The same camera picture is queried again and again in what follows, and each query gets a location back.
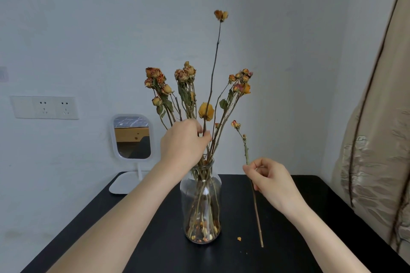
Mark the beige embroidered curtain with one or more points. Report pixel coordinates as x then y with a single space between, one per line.
378 170

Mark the pile of dried orange petals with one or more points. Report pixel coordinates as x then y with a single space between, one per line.
201 231

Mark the person's right forearm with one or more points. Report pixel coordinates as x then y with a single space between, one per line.
326 244

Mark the person's left forearm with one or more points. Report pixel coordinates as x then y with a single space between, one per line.
121 224

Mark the person's left hand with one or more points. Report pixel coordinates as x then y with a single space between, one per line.
184 148

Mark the white standing mirror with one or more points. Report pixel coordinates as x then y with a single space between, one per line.
133 140

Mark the tiny-bud thin dried flower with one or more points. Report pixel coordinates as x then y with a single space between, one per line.
217 125

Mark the white wall socket panel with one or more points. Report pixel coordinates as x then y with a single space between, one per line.
22 108

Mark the person's right hand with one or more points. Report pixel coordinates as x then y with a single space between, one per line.
275 186

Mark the black table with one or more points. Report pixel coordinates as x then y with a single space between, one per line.
208 260

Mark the thin dark stem dried flower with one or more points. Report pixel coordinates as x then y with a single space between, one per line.
235 124

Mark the clear glass vase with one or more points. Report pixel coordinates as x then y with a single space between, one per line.
214 192

